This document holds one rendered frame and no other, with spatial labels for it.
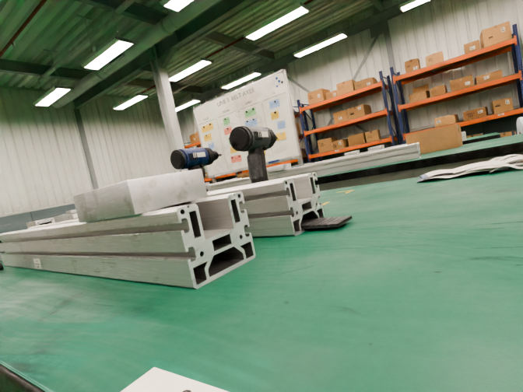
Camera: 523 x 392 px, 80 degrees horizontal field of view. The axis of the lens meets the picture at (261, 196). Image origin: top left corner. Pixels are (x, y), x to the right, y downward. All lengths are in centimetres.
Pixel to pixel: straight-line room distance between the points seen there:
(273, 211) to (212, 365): 31
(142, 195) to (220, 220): 10
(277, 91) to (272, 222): 332
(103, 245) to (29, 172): 1231
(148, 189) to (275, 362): 26
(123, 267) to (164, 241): 11
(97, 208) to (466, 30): 1096
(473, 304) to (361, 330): 7
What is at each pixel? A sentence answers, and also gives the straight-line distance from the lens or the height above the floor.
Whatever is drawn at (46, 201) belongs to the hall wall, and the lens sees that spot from 1278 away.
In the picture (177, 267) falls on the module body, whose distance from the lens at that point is 35.
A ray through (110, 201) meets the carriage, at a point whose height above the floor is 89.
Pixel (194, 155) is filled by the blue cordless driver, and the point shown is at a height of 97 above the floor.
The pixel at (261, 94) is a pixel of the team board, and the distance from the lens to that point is 389.
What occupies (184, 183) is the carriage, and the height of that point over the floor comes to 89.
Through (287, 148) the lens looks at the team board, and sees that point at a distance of 368.
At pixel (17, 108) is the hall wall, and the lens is 1320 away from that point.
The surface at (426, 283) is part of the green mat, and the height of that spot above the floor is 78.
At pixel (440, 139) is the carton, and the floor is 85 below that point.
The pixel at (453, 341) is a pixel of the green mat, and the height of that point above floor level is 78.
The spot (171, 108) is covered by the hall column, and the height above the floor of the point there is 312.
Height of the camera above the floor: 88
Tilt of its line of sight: 4 degrees down
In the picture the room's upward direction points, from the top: 12 degrees counter-clockwise
